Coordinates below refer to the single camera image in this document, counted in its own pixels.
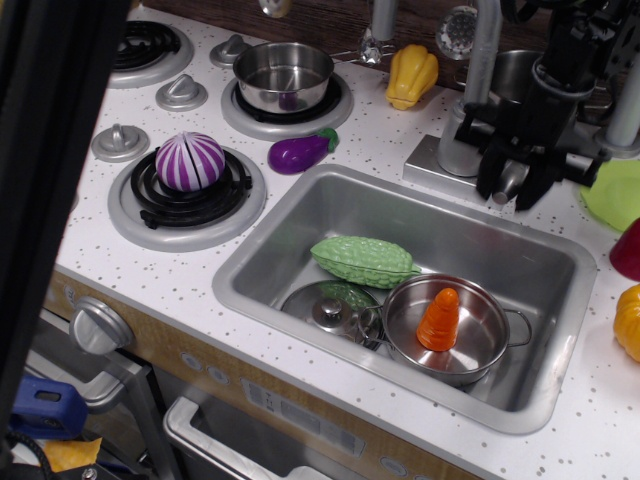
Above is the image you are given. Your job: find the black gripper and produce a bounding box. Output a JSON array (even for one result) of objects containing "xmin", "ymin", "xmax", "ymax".
[{"xmin": 455, "ymin": 100, "xmax": 612, "ymax": 211}]

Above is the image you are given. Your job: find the silver faucet lever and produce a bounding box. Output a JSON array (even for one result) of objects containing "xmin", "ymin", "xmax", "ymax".
[{"xmin": 492, "ymin": 160, "xmax": 529, "ymax": 205}]

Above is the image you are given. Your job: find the black foreground robot arm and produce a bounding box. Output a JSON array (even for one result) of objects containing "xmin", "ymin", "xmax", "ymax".
[{"xmin": 1, "ymin": 1, "xmax": 130, "ymax": 429}]

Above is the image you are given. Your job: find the silver toy faucet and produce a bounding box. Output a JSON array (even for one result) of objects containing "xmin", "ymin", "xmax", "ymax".
[{"xmin": 402, "ymin": 1, "xmax": 502, "ymax": 193}]

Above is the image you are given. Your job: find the steel cup behind faucet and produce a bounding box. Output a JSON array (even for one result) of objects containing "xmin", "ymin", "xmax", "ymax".
[{"xmin": 492, "ymin": 48, "xmax": 609, "ymax": 151}]

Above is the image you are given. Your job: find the green plastic plate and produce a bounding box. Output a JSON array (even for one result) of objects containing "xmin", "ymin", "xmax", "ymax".
[{"xmin": 580, "ymin": 159, "xmax": 639, "ymax": 232}]

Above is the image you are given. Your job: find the red plastic cup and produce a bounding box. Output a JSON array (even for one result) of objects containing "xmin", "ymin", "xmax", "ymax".
[{"xmin": 609, "ymin": 219, "xmax": 640, "ymax": 282}]

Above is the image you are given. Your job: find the yellow toy bell pepper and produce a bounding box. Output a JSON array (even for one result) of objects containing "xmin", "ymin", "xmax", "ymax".
[{"xmin": 385, "ymin": 44, "xmax": 439, "ymax": 111}]

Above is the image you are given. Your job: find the hanging slotted steel spoon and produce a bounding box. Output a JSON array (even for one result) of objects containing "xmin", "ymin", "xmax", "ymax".
[{"xmin": 435, "ymin": 1, "xmax": 478, "ymax": 61}]

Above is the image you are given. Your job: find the silver metal sink basin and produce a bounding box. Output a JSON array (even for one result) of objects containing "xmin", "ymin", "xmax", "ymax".
[{"xmin": 212, "ymin": 165, "xmax": 596, "ymax": 434}]

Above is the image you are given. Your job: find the green toy bitter gourd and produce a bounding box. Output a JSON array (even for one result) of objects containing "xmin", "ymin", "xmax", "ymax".
[{"xmin": 310, "ymin": 236, "xmax": 421, "ymax": 289}]

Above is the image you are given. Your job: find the hanging steel ladle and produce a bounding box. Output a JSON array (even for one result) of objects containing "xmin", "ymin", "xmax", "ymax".
[{"xmin": 356, "ymin": 26, "xmax": 396, "ymax": 66}]

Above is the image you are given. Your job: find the steel pot in sink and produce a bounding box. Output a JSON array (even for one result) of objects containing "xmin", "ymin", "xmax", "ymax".
[{"xmin": 361, "ymin": 273, "xmax": 533, "ymax": 387}]

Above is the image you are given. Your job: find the orange yellow toy pepper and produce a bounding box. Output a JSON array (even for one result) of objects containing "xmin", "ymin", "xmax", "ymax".
[{"xmin": 613, "ymin": 285, "xmax": 640, "ymax": 362}]

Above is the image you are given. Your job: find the orange toy carrot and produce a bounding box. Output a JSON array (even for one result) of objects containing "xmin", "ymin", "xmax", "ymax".
[{"xmin": 416, "ymin": 288, "xmax": 459, "ymax": 352}]

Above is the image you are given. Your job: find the back right stove burner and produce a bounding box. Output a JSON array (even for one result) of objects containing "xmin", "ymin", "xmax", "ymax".
[{"xmin": 221, "ymin": 74, "xmax": 354, "ymax": 141}]

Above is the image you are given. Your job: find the purple toy eggplant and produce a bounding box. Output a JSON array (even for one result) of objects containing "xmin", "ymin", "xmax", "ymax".
[{"xmin": 267, "ymin": 128, "xmax": 339, "ymax": 175}]

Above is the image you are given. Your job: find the steel pot lid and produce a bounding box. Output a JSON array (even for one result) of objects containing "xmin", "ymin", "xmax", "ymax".
[{"xmin": 281, "ymin": 280, "xmax": 384, "ymax": 350}]

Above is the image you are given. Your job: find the steel pot on burner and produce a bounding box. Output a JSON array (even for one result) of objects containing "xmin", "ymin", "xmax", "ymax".
[{"xmin": 233, "ymin": 42, "xmax": 334, "ymax": 114}]

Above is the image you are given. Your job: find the hanging steel spoon left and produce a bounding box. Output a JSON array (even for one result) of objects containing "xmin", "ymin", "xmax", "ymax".
[{"xmin": 258, "ymin": 0, "xmax": 292, "ymax": 19}]

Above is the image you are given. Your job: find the silver stove knob back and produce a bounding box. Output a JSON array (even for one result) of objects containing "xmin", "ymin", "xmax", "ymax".
[{"xmin": 209, "ymin": 34, "xmax": 250, "ymax": 69}]

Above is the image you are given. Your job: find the silver stove knob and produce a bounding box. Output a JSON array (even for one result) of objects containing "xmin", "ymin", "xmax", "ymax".
[
  {"xmin": 91, "ymin": 123, "xmax": 150, "ymax": 163},
  {"xmin": 209, "ymin": 34, "xmax": 250, "ymax": 69},
  {"xmin": 155, "ymin": 74, "xmax": 208, "ymax": 112}
]

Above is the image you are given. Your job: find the purple white toy onion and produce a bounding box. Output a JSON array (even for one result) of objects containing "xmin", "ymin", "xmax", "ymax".
[{"xmin": 155, "ymin": 132, "xmax": 226, "ymax": 192}]

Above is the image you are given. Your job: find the silver stove knob middle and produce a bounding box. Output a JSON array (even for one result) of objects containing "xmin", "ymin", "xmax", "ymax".
[{"xmin": 155, "ymin": 74, "xmax": 208, "ymax": 112}]

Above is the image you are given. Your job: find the front black stove burner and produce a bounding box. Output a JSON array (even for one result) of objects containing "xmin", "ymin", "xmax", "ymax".
[{"xmin": 108, "ymin": 148, "xmax": 266, "ymax": 253}]

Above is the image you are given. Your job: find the back left stove burner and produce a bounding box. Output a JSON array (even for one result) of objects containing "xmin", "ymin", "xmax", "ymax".
[{"xmin": 108, "ymin": 20, "xmax": 194, "ymax": 89}]

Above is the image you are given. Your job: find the silver stove knob front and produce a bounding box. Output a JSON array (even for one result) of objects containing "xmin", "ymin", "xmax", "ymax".
[{"xmin": 91, "ymin": 123, "xmax": 150, "ymax": 163}]

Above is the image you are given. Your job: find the silver oven front knob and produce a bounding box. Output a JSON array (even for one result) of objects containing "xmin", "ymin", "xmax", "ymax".
[{"xmin": 69, "ymin": 296, "xmax": 135, "ymax": 356}]

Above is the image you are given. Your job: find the blue clamp tool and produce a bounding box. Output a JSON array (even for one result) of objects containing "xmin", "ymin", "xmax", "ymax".
[{"xmin": 9, "ymin": 375, "xmax": 88, "ymax": 440}]

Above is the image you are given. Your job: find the yellow cloth piece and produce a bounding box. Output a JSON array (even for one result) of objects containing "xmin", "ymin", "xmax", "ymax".
[{"xmin": 43, "ymin": 437, "xmax": 102, "ymax": 473}]

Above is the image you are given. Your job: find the silver post with base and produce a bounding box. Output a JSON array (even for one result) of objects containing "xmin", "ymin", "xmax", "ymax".
[{"xmin": 595, "ymin": 54, "xmax": 639, "ymax": 159}]

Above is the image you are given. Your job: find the silver hanging rack post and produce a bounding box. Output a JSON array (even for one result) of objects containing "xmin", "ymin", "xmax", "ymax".
[{"xmin": 371, "ymin": 0, "xmax": 399, "ymax": 41}]

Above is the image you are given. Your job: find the silver oven door handle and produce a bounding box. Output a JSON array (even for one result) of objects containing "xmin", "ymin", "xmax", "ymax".
[{"xmin": 163, "ymin": 396, "xmax": 327, "ymax": 480}]

